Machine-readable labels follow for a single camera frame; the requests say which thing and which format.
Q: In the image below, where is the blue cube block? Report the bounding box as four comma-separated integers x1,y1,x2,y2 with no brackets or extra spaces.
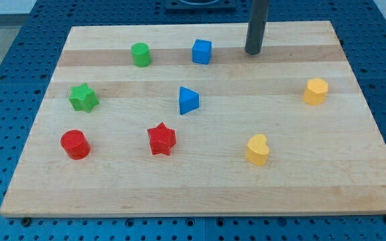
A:
192,39,212,64

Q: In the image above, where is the red cylinder block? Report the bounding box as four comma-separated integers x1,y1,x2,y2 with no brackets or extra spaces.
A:
60,130,90,160

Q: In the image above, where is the green cylinder block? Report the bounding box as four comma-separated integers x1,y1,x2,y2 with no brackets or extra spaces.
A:
131,42,151,68

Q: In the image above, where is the green star block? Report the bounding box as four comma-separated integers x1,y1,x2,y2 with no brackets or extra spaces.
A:
69,83,99,113

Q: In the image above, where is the yellow hexagon block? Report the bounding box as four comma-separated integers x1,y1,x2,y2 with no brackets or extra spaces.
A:
302,78,328,106

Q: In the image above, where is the red star block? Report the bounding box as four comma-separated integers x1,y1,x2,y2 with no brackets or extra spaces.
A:
147,123,176,156

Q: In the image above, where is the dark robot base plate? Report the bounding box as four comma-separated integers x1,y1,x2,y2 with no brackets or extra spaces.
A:
164,0,237,12

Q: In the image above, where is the wooden board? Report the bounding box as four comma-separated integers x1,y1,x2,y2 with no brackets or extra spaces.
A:
0,21,386,218

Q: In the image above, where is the blue triangle block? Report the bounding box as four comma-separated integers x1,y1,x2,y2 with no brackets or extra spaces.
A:
178,86,200,114

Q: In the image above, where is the yellow heart block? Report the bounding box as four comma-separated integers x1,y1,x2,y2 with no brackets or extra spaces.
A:
245,134,269,166

